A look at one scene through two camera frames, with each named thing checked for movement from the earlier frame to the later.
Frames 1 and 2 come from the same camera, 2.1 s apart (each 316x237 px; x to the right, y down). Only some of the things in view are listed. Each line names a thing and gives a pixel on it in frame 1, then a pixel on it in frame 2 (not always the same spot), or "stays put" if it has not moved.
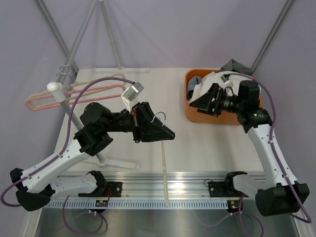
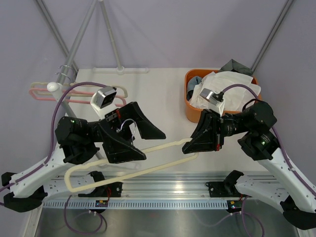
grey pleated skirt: [234, 65] stays put
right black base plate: [226, 188] stays put
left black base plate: [114, 189] stays put
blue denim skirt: [192, 81] stays put
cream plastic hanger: [111, 77] to [125, 94]
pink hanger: [31, 109] to [50, 99]
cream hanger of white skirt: [163, 157] to [128, 174]
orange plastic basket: [194, 116] stays put
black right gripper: [206, 101] to [207, 134]
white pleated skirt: [217, 77] stays put
